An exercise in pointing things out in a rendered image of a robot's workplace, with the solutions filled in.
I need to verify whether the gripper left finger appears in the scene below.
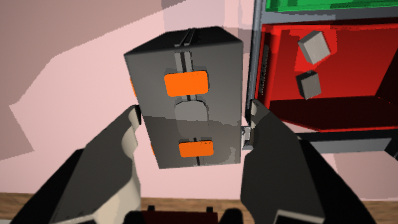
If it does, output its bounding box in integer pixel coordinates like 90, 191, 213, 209
9, 105, 142, 224

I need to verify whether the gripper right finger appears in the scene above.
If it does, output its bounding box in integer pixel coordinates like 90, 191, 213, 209
240, 98, 377, 224

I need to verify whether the grey metal block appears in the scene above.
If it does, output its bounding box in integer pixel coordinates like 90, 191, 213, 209
297, 30, 330, 64
295, 70, 321, 99

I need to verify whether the red open bin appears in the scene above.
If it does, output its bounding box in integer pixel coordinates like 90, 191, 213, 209
255, 17, 398, 132

